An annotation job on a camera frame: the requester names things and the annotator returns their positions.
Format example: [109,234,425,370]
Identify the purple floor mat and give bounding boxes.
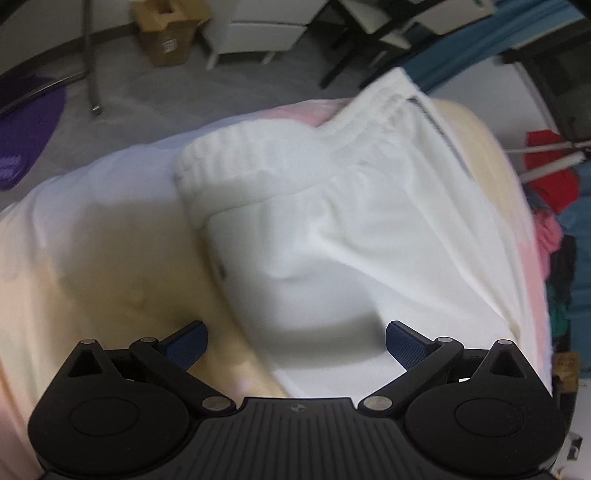
[0,87,66,191]

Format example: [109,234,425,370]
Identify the brown paper bag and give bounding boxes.
[552,352,580,383]

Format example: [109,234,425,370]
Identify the white dresser desk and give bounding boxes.
[201,0,327,70]

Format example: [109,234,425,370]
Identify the pink garment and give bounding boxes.
[533,208,563,280]

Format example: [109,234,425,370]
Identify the pastel tie-dye bedsheet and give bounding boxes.
[1,99,552,479]

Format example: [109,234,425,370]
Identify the red garment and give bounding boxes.
[525,129,582,214]

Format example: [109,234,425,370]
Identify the white black chair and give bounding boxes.
[320,1,497,89]

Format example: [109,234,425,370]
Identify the garment steamer stand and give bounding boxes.
[503,140,591,182]

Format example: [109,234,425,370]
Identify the cardboard box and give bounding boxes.
[130,0,212,67]

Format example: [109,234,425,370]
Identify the black garment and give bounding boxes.
[547,235,577,308]

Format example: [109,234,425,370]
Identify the green garment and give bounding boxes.
[548,300,570,340]

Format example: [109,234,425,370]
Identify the left blue curtain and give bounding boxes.
[402,0,583,93]

